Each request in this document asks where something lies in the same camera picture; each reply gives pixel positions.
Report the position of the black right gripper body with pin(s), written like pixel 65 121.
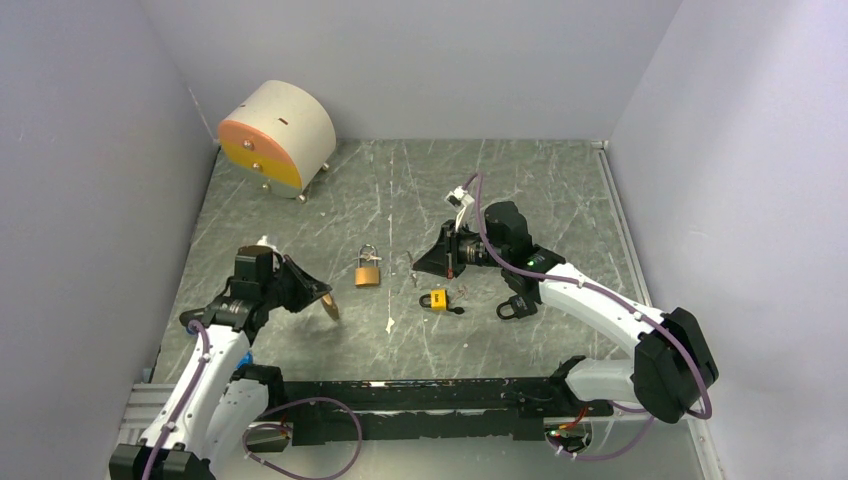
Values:
pixel 470 250

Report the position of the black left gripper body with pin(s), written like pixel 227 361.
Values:
pixel 273 290

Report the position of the large brass padlock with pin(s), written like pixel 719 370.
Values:
pixel 330 307

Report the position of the silver keys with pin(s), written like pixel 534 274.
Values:
pixel 412 272

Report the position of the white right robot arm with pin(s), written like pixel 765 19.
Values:
pixel 669 367

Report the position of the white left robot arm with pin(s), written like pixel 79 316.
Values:
pixel 218 396

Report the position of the yellow padlock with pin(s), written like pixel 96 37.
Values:
pixel 438 300

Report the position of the small brass padlock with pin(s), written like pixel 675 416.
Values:
pixel 367 272

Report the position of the blue round cap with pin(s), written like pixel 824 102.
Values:
pixel 247 359

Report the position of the black padlock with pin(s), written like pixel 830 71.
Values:
pixel 515 308

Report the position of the round cream drawer cabinet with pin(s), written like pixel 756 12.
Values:
pixel 280 138

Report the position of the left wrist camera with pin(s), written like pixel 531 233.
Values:
pixel 267 241

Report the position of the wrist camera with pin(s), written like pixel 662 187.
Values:
pixel 267 241
pixel 463 203

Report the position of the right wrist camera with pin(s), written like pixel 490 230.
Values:
pixel 463 203

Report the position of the black base frame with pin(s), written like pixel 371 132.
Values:
pixel 521 408

